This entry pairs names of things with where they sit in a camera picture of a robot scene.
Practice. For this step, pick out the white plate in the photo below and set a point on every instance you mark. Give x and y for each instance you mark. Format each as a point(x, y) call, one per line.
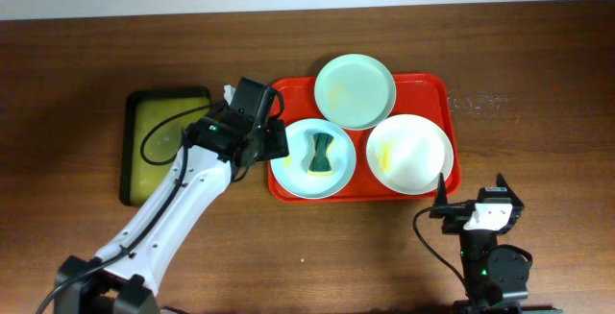
point(408, 154)

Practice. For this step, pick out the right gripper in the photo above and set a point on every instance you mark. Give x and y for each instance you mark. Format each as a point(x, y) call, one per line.
point(454, 215)

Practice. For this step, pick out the mint green plate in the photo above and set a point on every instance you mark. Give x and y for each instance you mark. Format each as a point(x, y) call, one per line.
point(355, 92)

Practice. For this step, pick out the light blue plate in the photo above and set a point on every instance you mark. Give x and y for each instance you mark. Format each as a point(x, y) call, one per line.
point(291, 172)

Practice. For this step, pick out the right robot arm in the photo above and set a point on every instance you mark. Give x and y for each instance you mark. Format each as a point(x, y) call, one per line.
point(494, 275)

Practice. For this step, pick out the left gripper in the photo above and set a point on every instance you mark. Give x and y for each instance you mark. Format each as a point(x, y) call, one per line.
point(275, 139)

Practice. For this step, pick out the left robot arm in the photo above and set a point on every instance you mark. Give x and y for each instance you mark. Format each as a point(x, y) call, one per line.
point(217, 150)

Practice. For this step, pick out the red plastic tray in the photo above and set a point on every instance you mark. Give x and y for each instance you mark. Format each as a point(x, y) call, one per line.
point(422, 94)

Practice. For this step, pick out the black tray with yellow liquid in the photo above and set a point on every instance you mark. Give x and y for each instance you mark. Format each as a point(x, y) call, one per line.
point(152, 136)

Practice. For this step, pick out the green yellow sponge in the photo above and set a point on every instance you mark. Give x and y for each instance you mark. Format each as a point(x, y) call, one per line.
point(320, 165)

